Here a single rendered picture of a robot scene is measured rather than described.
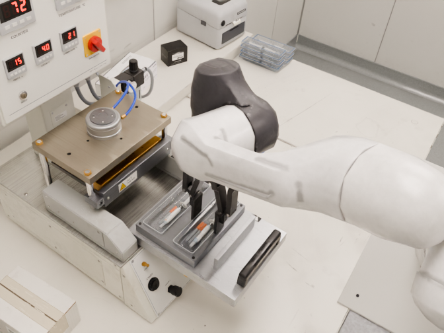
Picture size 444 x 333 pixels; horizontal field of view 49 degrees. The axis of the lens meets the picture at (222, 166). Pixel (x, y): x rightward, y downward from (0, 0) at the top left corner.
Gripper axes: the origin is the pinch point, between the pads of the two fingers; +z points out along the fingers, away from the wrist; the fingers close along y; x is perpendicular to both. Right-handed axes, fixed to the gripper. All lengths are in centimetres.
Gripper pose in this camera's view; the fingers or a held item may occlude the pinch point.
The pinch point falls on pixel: (207, 214)
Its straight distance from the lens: 107.4
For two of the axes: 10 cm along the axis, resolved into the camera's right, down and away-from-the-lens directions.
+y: 8.2, 4.4, -3.7
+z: -0.7, 7.2, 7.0
